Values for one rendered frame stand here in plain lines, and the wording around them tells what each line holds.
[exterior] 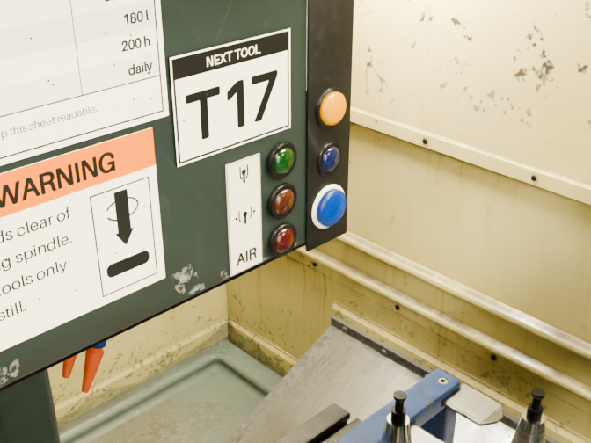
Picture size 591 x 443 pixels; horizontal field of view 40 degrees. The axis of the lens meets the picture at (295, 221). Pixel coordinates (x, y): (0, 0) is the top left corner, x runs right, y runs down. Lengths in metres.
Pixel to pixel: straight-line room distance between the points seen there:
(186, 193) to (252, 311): 1.57
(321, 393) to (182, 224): 1.25
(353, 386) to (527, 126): 0.69
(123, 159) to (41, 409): 1.01
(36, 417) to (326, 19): 1.04
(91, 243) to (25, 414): 0.98
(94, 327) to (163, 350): 1.57
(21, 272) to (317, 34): 0.25
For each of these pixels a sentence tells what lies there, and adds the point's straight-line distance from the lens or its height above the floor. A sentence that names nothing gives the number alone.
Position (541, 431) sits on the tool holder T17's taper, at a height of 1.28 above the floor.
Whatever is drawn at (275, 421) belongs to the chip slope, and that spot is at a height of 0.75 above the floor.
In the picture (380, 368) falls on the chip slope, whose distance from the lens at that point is 1.75.
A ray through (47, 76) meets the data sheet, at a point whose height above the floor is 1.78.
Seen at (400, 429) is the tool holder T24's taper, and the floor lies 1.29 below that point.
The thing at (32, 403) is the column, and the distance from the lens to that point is 1.45.
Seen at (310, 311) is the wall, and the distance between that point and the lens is 1.91.
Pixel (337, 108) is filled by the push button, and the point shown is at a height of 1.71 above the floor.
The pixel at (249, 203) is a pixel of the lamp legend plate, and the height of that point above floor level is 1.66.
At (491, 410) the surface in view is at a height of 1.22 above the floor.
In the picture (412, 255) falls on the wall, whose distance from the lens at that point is 1.61.
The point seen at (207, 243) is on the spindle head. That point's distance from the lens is 0.55.
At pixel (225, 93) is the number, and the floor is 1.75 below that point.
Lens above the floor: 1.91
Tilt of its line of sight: 28 degrees down
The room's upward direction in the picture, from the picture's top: straight up
